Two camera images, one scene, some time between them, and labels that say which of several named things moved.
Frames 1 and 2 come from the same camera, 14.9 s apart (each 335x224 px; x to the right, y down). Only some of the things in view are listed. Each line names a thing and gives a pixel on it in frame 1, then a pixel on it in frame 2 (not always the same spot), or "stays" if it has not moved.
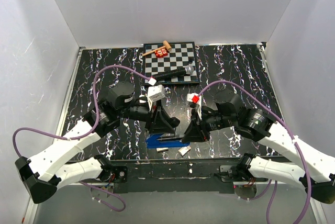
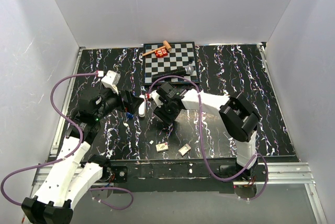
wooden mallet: (166, 45) stays
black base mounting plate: (177, 176) stays
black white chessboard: (181, 55) stays
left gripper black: (155, 123) to (133, 102)
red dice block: (161, 53) stays
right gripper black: (196, 131) to (160, 113)
